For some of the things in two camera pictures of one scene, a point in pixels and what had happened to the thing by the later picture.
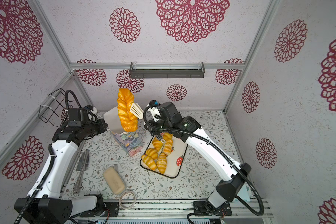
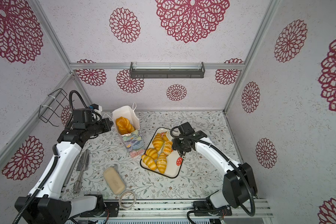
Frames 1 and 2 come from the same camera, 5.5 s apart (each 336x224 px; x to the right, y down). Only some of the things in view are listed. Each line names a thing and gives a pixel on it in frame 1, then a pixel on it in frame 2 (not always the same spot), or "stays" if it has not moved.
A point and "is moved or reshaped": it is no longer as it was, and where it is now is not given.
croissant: (149, 161) stays
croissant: (152, 152) stays
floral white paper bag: (133, 142) is moved or reshaped
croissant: (161, 163) stays
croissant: (167, 147) stays
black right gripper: (153, 124) → (175, 144)
